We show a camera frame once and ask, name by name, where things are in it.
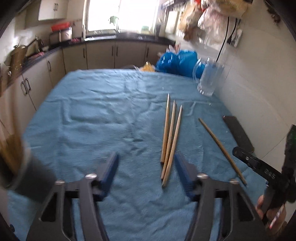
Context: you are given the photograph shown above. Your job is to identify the wooden chopstick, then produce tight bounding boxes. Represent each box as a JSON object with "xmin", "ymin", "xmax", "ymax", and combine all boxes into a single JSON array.
[
  {"xmin": 1, "ymin": 134, "xmax": 23, "ymax": 175},
  {"xmin": 198, "ymin": 118, "xmax": 247, "ymax": 186}
]

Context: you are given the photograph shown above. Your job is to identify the black utensil holder cup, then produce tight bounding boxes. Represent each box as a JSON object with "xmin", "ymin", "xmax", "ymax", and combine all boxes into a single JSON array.
[{"xmin": 1, "ymin": 143, "xmax": 57, "ymax": 203}]

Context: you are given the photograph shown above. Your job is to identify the lower kitchen cabinets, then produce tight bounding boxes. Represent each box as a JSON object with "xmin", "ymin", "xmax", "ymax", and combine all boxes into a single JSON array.
[{"xmin": 0, "ymin": 41, "xmax": 176, "ymax": 130}]

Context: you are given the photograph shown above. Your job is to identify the person right hand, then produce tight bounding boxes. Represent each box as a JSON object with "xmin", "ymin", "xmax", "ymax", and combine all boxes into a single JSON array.
[{"xmin": 255, "ymin": 195, "xmax": 287, "ymax": 236}]

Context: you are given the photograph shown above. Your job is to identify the black smartphone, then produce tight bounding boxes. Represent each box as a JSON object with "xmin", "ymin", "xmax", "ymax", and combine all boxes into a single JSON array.
[{"xmin": 222, "ymin": 115, "xmax": 254, "ymax": 153}]

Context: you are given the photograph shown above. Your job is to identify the clear glass beer mug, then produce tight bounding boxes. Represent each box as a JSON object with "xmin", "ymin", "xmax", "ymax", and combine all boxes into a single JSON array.
[{"xmin": 193, "ymin": 58, "xmax": 224, "ymax": 96}]

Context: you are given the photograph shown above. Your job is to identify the blue towel table cloth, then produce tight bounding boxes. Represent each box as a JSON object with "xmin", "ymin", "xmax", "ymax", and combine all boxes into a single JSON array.
[{"xmin": 6, "ymin": 69, "xmax": 271, "ymax": 241}]

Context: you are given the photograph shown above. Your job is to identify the blue plastic bag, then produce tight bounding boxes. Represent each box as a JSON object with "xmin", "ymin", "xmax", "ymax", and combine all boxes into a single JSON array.
[{"xmin": 156, "ymin": 50, "xmax": 205, "ymax": 79}]

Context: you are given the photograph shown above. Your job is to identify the yellow bag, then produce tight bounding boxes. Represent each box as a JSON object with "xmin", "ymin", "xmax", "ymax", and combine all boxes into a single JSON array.
[{"xmin": 139, "ymin": 62, "xmax": 156, "ymax": 72}]

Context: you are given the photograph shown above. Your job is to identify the hanging plastic bags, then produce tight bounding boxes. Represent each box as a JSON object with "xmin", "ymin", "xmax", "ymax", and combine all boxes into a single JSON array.
[{"xmin": 177, "ymin": 1, "xmax": 248, "ymax": 44}]

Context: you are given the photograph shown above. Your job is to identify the black countertop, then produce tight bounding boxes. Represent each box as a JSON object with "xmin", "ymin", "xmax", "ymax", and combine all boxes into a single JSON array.
[{"xmin": 0, "ymin": 32, "xmax": 176, "ymax": 91}]

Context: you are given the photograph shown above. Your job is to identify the steel rice cooker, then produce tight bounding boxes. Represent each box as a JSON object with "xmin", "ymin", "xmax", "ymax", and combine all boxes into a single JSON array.
[{"xmin": 49, "ymin": 27, "xmax": 73, "ymax": 45}]

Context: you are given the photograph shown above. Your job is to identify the red basin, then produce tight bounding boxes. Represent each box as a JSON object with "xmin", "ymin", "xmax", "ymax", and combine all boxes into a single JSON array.
[{"xmin": 51, "ymin": 22, "xmax": 71, "ymax": 32}]

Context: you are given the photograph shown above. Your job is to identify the window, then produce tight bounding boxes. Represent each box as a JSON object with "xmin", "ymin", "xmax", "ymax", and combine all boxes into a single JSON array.
[{"xmin": 86, "ymin": 1, "xmax": 160, "ymax": 33}]

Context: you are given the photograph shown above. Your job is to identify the black camera box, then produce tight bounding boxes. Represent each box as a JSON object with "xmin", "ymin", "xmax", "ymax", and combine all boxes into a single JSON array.
[{"xmin": 283, "ymin": 125, "xmax": 295, "ymax": 171}]

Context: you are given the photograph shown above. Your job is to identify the wall charger cable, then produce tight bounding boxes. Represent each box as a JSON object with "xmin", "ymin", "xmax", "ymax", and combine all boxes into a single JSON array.
[{"xmin": 215, "ymin": 16, "xmax": 243, "ymax": 63}]

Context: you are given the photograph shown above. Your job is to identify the upper wall cabinets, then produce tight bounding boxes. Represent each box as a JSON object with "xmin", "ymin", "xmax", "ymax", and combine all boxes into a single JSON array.
[{"xmin": 38, "ymin": 0, "xmax": 69, "ymax": 21}]

